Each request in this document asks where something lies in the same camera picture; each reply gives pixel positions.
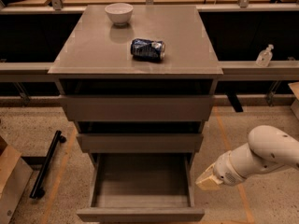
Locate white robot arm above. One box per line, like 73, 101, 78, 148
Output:
195, 125, 299, 190

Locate grey drawer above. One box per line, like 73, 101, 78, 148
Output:
77, 133, 203, 153
60, 95, 213, 122
77, 153, 205, 223

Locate grey middle drawer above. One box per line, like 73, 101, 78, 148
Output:
77, 133, 203, 153

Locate brown cardboard box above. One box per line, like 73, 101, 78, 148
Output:
0, 137, 33, 224

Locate grey bottom drawer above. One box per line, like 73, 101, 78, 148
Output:
77, 153, 205, 223

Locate grey top drawer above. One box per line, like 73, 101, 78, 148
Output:
60, 95, 213, 122

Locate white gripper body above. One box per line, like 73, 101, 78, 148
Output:
213, 151, 245, 186

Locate white ceramic bowl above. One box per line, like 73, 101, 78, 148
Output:
105, 3, 134, 25

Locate crushed blue soda can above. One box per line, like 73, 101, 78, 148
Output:
130, 38, 165, 61

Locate black metal bar stand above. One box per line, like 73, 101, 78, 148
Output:
30, 131, 66, 199

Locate grey drawer cabinet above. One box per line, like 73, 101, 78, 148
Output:
48, 5, 224, 161

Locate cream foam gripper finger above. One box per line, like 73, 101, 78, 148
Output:
195, 164, 222, 190

